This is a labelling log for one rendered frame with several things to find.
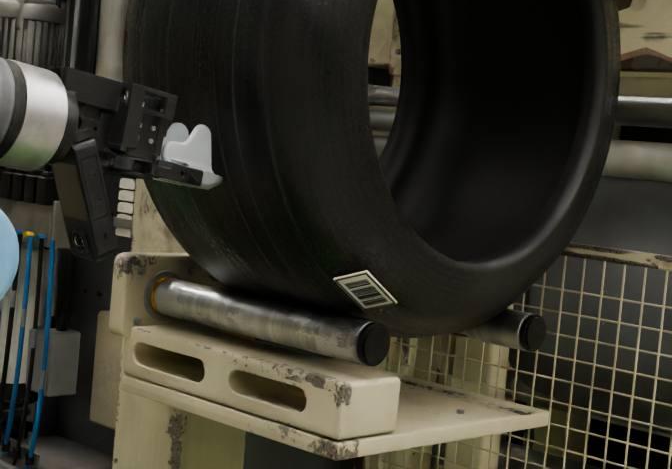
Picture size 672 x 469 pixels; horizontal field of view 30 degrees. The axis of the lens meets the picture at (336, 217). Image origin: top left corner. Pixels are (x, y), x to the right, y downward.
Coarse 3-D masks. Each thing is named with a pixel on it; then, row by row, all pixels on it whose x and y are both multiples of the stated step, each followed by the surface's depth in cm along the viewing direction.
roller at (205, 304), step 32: (160, 288) 148; (192, 288) 145; (192, 320) 145; (224, 320) 140; (256, 320) 136; (288, 320) 132; (320, 320) 130; (352, 320) 128; (320, 352) 130; (352, 352) 126; (384, 352) 127
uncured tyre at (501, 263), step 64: (192, 0) 123; (256, 0) 117; (320, 0) 116; (448, 0) 169; (512, 0) 164; (576, 0) 158; (128, 64) 131; (192, 64) 123; (256, 64) 117; (320, 64) 116; (448, 64) 172; (512, 64) 167; (576, 64) 160; (192, 128) 125; (256, 128) 119; (320, 128) 118; (448, 128) 172; (512, 128) 166; (576, 128) 160; (192, 192) 129; (256, 192) 122; (320, 192) 120; (384, 192) 123; (448, 192) 169; (512, 192) 163; (576, 192) 148; (192, 256) 140; (256, 256) 129; (320, 256) 124; (384, 256) 125; (448, 256) 160; (512, 256) 140; (384, 320) 132; (448, 320) 136
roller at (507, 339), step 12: (504, 312) 149; (516, 312) 148; (480, 324) 150; (492, 324) 148; (504, 324) 147; (516, 324) 146; (528, 324) 146; (540, 324) 147; (468, 336) 152; (480, 336) 150; (492, 336) 149; (504, 336) 147; (516, 336) 146; (528, 336) 146; (540, 336) 147; (516, 348) 148; (528, 348) 146
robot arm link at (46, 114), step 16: (32, 80) 104; (48, 80) 106; (32, 96) 104; (48, 96) 105; (64, 96) 106; (32, 112) 103; (48, 112) 105; (64, 112) 106; (32, 128) 104; (48, 128) 105; (64, 128) 106; (16, 144) 104; (32, 144) 104; (48, 144) 105; (0, 160) 105; (16, 160) 105; (32, 160) 106; (48, 160) 107
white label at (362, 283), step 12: (348, 276) 124; (360, 276) 124; (372, 276) 124; (348, 288) 126; (360, 288) 126; (372, 288) 125; (384, 288) 125; (360, 300) 127; (372, 300) 127; (384, 300) 127
